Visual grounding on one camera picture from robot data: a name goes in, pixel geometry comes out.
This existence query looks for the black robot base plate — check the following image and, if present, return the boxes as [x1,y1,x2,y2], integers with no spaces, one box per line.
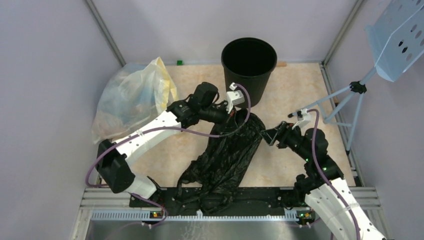
[149,187,310,217]

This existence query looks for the black plastic trash bin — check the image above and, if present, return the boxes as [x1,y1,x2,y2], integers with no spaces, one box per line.
[221,37,278,107]

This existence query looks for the translucent yellow plastic bag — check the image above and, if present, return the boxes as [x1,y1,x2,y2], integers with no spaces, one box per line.
[91,57,180,144]

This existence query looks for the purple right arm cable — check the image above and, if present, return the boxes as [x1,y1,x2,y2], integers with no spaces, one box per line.
[306,108,362,240]

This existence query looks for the perforated light blue panel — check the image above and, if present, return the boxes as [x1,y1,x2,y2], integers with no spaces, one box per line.
[365,0,424,82]

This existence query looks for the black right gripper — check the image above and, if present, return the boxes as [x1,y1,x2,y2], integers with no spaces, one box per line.
[259,120,312,161]

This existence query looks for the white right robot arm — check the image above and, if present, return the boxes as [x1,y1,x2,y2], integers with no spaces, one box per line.
[260,109,386,240]

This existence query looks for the small wooden block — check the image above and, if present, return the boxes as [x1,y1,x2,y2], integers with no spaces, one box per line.
[276,61,287,68]

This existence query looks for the white slotted cable duct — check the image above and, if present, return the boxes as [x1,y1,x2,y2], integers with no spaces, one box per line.
[91,209,312,222]

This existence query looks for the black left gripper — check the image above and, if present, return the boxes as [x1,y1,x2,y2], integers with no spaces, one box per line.
[199,99,240,134]

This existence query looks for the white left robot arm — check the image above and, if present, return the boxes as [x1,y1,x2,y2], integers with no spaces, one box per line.
[90,82,251,207]

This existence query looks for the black plastic trash bag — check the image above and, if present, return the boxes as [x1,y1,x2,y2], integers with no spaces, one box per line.
[177,109,265,197]

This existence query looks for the light blue tripod stand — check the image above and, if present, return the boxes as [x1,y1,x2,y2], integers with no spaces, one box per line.
[287,67,377,156]

